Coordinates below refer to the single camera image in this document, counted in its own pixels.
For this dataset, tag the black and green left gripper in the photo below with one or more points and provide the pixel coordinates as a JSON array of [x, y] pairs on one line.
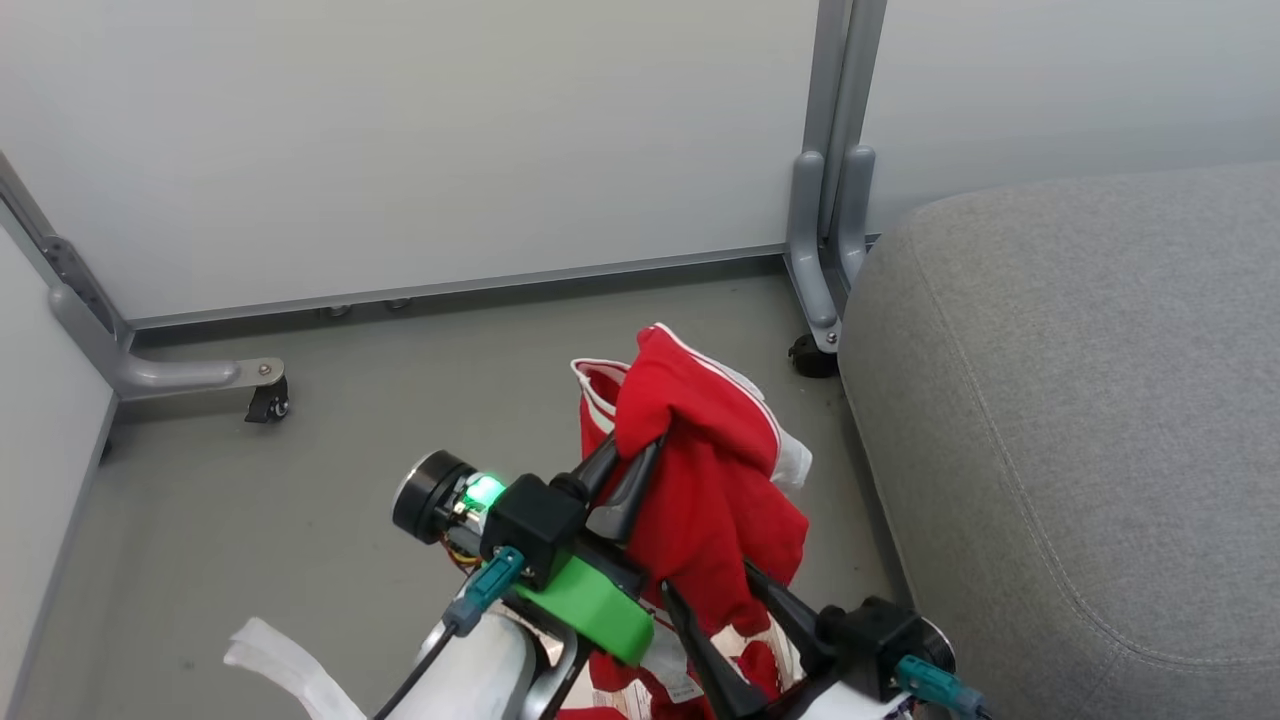
[[535, 525]]

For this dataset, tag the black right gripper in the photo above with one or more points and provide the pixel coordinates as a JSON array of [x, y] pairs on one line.
[[878, 640]]

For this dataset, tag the red garment with white trim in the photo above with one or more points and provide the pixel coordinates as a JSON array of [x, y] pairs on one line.
[[715, 470]]

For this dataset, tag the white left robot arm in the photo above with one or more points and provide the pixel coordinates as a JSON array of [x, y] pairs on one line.
[[480, 670]]

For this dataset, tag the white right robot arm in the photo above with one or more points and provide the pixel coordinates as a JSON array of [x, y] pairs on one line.
[[850, 708]]

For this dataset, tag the black caster wheel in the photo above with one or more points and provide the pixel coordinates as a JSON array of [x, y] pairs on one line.
[[268, 400], [812, 358]]

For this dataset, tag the white fabric strip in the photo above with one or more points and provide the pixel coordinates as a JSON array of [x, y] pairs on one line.
[[290, 665]]

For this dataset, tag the grey fabric sofa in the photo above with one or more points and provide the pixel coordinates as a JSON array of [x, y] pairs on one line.
[[1080, 440]]

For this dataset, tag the grey partition bottom rail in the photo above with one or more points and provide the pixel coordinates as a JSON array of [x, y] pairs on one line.
[[450, 288]]

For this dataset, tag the grey partition upright post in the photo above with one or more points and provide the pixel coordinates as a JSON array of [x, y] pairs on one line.
[[835, 180]]

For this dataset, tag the grey partition foot bracket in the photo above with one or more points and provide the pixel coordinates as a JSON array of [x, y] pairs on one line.
[[150, 372]]

